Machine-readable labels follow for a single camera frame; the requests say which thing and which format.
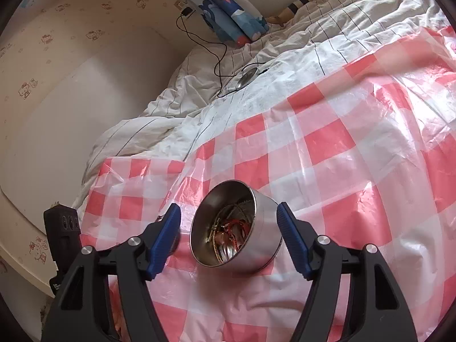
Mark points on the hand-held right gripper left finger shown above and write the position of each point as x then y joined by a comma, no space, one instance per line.
164,242

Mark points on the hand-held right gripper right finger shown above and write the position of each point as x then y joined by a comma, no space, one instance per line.
294,242

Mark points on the round metal tin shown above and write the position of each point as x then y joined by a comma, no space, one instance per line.
263,235

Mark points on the red checkered plastic sheet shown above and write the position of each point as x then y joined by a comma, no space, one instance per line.
338,142

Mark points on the round silver disc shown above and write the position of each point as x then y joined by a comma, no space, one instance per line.
247,77

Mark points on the white striped duvet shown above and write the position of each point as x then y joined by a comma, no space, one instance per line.
313,35

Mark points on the brown striped pillow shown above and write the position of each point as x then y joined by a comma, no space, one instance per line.
299,5

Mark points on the blue whale print curtain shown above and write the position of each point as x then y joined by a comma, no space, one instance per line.
221,7

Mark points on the wall plug charger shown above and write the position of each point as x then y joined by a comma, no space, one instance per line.
187,11

